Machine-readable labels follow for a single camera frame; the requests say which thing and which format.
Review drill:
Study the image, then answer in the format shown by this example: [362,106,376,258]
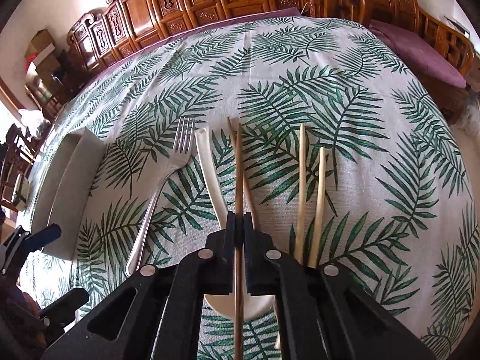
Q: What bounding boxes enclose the dark brown chopstick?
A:
[233,124,244,359]
[227,117,260,230]

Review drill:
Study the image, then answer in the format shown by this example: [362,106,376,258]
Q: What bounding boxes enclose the light wooden chopstick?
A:
[294,124,307,264]
[307,147,326,268]

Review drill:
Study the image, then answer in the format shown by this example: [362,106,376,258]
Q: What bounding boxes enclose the white plastic fork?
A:
[124,116,196,278]

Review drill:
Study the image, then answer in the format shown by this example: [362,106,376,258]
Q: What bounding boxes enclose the grey rectangular utensil tray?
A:
[31,127,106,260]

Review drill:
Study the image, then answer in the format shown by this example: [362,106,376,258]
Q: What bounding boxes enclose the wooden chair at left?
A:
[1,124,41,211]

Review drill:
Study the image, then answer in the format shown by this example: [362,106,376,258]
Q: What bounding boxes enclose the palm leaf print tablecloth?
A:
[20,16,479,359]

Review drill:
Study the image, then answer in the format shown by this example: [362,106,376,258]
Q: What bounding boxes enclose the stacked cardboard boxes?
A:
[24,28,62,94]

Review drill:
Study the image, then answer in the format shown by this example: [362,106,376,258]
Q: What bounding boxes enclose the carved wooden long sofa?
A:
[66,0,339,80]

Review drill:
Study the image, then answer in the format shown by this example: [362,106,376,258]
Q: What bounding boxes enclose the purple armchair cushion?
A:
[368,19,467,89]

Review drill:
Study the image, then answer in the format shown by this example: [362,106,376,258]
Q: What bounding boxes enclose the carved wooden armchair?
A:
[372,0,475,77]

